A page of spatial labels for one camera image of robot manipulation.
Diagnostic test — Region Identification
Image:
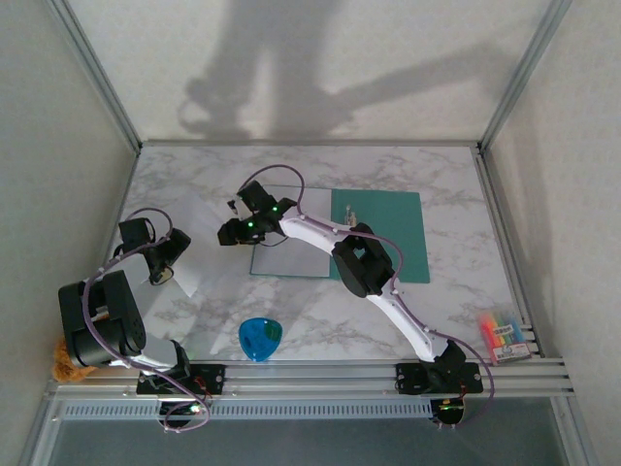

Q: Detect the pack of coloured highlighters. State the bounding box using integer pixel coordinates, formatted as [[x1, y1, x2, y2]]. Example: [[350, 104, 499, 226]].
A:
[[477, 310, 530, 365]]

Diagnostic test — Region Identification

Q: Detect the blue translucent plastic case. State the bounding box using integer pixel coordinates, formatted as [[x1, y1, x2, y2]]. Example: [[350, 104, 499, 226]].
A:
[[238, 316, 283, 363]]

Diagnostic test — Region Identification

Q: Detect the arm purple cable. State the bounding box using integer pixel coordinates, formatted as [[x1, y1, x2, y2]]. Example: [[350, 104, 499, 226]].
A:
[[236, 164, 497, 431], [82, 207, 213, 434]]

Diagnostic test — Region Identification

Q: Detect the brown teddy bear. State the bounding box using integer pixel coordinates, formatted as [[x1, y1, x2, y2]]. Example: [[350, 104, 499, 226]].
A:
[[51, 337, 98, 383]]

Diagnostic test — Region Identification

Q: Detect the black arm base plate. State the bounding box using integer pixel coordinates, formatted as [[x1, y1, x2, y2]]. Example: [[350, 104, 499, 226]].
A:
[[136, 363, 227, 395], [395, 361, 484, 394]]

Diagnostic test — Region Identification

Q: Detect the grey slotted cable duct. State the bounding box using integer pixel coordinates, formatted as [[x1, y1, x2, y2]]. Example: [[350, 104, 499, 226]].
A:
[[57, 400, 436, 421]]

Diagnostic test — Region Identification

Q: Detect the aluminium frame post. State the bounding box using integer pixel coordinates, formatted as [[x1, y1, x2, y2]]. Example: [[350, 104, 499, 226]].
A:
[[46, 0, 143, 151], [477, 0, 573, 150]]

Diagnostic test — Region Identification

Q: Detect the white paper sheet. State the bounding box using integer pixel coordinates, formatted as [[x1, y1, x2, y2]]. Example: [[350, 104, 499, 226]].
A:
[[140, 191, 232, 298]]

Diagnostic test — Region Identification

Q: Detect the aluminium frame rail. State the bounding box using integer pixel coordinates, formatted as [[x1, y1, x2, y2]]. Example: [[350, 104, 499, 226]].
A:
[[139, 139, 482, 149], [471, 145, 564, 363]]

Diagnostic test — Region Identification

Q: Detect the green folder with clear cover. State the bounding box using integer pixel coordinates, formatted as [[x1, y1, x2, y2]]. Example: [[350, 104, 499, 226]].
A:
[[249, 186, 432, 285]]

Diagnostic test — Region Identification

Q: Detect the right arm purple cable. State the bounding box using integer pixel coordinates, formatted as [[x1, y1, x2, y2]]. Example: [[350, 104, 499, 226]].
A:
[[236, 164, 497, 431]]

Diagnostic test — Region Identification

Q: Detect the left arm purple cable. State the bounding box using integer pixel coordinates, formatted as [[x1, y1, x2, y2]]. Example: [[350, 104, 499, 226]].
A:
[[82, 207, 213, 434]]

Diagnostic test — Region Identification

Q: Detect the aluminium mounting rail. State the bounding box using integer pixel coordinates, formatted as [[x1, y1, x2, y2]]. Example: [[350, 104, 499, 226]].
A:
[[46, 357, 578, 402]]

